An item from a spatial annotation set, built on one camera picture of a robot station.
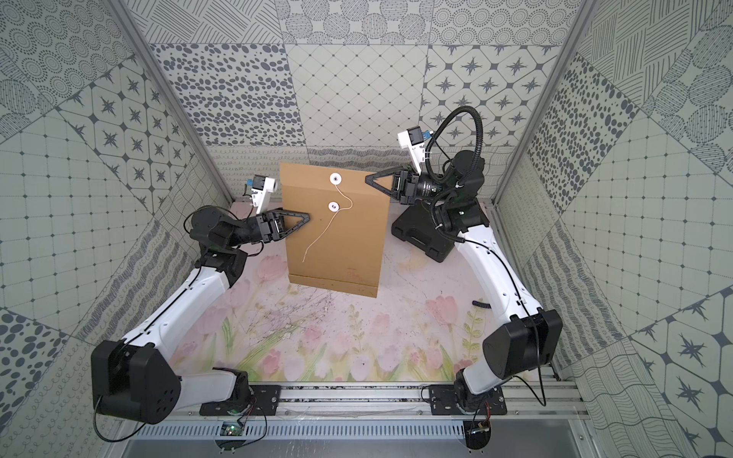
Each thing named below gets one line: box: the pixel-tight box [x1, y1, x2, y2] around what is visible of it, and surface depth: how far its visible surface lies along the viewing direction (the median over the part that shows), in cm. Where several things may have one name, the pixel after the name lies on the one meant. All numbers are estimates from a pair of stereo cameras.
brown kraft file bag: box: [279, 162, 392, 298], surface depth 64 cm
